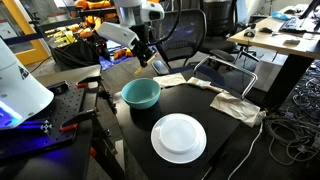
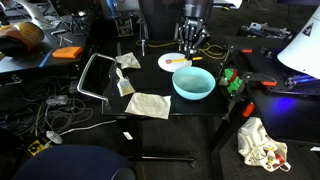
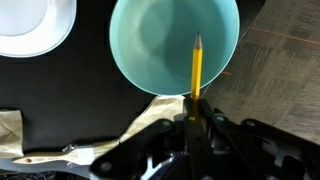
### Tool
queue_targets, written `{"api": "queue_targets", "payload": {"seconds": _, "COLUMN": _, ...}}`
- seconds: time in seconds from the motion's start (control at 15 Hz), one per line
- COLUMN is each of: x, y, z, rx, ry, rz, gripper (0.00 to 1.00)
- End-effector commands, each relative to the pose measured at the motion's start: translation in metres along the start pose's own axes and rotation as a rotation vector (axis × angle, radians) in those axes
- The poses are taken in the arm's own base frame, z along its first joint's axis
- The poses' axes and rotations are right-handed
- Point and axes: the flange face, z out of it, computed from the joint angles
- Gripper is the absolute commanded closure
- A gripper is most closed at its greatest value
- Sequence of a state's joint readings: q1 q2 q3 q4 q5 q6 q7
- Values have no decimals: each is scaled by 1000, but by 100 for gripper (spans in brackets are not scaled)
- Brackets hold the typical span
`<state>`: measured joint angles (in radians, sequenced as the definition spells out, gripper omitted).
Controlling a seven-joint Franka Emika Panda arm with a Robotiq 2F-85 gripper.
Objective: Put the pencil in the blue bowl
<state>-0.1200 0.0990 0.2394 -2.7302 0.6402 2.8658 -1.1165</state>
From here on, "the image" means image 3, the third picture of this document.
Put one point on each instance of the yellow pencil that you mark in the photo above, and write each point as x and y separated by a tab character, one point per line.
196	66

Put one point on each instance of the large beige cloth bag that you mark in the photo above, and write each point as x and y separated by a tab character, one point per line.
10	133

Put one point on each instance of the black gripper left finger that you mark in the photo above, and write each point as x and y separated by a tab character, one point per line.
196	140

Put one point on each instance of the white round plate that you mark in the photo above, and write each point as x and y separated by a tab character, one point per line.
30	26

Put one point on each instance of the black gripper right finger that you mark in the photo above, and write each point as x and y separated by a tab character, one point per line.
253	150

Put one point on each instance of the small beige cloth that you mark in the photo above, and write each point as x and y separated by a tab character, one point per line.
160	111

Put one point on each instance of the teal blue bowl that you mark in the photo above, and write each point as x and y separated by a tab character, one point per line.
153	50

